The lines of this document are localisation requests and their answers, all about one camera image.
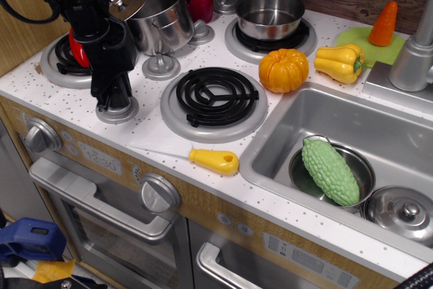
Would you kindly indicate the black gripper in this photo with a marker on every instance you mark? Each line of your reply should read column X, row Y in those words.
column 112, row 56

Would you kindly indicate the silver stove knob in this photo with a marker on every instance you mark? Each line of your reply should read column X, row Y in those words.
column 161, row 67
column 203, row 33
column 225, row 7
column 116, row 116

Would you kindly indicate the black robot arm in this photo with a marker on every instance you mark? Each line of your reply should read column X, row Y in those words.
column 88, row 18

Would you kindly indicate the steel pot lid with knob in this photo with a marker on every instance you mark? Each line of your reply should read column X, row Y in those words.
column 125, row 9

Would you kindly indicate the silver back stove knob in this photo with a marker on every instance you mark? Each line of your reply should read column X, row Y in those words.
column 225, row 7

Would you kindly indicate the black left coil burner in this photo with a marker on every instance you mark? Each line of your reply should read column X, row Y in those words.
column 67, row 63

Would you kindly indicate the black coil burner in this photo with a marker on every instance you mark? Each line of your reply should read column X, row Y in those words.
column 216, row 97
column 299, row 37
column 67, row 63

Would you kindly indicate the red toy under gripper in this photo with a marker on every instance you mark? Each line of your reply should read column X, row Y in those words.
column 78, row 51

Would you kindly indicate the silver left oven dial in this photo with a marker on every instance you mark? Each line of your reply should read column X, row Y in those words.
column 41, row 136

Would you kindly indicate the silver oven dial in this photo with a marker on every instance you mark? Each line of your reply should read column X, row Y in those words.
column 41, row 136
column 157, row 194

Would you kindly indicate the tall steel pot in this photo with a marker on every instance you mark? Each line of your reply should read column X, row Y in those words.
column 161, row 26

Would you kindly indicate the black front coil burner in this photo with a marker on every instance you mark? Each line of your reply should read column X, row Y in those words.
column 216, row 97

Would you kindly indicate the silver right oven dial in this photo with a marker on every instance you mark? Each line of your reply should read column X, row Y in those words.
column 157, row 194

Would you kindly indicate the dark red toy vegetable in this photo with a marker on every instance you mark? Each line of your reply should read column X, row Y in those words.
column 201, row 10

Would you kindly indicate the blue clamp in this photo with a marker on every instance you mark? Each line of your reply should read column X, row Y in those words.
column 32, row 239

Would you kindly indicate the orange toy pumpkin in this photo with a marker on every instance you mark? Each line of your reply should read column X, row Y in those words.
column 283, row 70

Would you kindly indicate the steel saucepan on burner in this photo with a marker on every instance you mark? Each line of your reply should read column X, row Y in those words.
column 269, row 19

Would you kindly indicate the yellow cloth scrap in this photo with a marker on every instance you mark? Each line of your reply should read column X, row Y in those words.
column 49, row 271

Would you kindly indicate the black back coil burner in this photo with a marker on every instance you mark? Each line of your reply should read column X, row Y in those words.
column 299, row 37

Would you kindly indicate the green toy bitter gourd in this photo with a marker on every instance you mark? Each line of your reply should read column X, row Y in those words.
column 330, row 171

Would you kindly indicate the small steel pot in sink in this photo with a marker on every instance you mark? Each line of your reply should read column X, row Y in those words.
column 359, row 165

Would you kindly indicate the yellow toy bell pepper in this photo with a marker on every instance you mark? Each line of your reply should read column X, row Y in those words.
column 342, row 63

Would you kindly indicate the green round plate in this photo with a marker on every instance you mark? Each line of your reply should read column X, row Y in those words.
column 373, row 53

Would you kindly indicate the orange toy carrot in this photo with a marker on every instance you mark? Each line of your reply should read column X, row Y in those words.
column 383, row 30

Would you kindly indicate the silver sink basin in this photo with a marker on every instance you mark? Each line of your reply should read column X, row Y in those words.
column 397, row 145

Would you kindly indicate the silver faucet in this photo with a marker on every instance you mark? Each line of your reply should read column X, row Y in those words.
column 412, row 69

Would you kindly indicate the steel lid in sink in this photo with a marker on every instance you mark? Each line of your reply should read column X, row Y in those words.
column 401, row 210

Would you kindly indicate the silver oven door handle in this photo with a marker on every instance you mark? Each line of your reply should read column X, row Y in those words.
column 81, row 192

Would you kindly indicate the yellow handled toy knife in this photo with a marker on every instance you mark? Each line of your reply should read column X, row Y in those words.
column 222, row 162

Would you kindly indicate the silver dishwasher door handle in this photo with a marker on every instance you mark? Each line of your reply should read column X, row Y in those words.
column 207, row 260

